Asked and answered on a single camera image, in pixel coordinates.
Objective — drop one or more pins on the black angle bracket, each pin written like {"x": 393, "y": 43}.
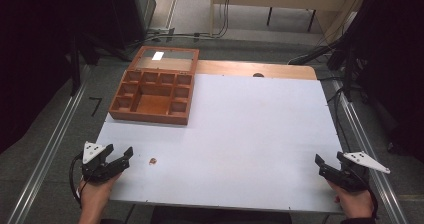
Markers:
{"x": 96, "y": 104}

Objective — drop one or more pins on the black stand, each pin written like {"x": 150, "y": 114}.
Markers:
{"x": 346, "y": 64}
{"x": 78, "y": 60}

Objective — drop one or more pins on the aluminium rail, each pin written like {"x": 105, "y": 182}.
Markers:
{"x": 46, "y": 154}
{"x": 366, "y": 150}

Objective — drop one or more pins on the person's left hand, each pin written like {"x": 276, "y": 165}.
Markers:
{"x": 94, "y": 197}

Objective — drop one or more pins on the person's right hand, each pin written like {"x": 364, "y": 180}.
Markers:
{"x": 353, "y": 202}

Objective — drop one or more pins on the small brown object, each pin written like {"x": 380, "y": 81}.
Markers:
{"x": 153, "y": 161}

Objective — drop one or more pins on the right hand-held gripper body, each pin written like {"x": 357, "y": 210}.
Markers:
{"x": 350, "y": 174}

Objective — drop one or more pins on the wooden compartment box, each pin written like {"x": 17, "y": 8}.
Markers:
{"x": 156, "y": 85}

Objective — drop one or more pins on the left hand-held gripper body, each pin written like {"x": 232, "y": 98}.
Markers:
{"x": 100, "y": 170}

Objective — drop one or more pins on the white table cover sheet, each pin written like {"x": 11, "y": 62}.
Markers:
{"x": 233, "y": 140}

